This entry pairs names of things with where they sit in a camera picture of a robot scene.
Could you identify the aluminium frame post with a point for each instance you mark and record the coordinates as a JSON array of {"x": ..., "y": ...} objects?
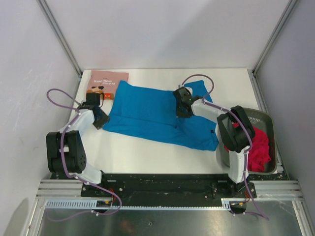
[
  {"x": 284, "y": 18},
  {"x": 47, "y": 12}
]

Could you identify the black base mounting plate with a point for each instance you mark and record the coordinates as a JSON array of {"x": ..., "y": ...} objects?
[{"x": 171, "y": 191}]

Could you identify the grey plastic basket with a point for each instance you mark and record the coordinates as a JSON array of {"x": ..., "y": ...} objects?
[{"x": 262, "y": 121}]

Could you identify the blue t shirt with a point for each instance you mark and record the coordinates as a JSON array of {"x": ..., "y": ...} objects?
[{"x": 150, "y": 114}]

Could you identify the aluminium extrusion rail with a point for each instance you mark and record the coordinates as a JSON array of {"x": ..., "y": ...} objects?
[{"x": 283, "y": 190}]

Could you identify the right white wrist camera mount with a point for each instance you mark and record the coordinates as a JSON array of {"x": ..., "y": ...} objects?
[{"x": 183, "y": 86}]

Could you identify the red t shirt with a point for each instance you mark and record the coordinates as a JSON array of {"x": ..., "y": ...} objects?
[{"x": 259, "y": 154}]

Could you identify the right aluminium frame post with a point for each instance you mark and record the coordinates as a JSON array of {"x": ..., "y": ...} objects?
[{"x": 284, "y": 18}]

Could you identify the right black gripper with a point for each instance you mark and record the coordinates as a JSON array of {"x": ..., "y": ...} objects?
[{"x": 180, "y": 114}]

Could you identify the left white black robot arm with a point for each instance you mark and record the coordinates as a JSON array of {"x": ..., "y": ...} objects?
[{"x": 65, "y": 150}]

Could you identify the left aluminium frame post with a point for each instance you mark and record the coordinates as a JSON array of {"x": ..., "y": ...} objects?
[{"x": 47, "y": 12}]

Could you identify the folded pink printed t shirt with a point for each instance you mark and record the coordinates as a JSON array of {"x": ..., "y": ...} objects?
[{"x": 106, "y": 82}]

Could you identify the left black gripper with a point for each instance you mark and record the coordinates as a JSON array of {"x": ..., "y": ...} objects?
[{"x": 105, "y": 119}]

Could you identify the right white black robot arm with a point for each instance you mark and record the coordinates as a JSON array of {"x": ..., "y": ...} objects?
[{"x": 234, "y": 131}]

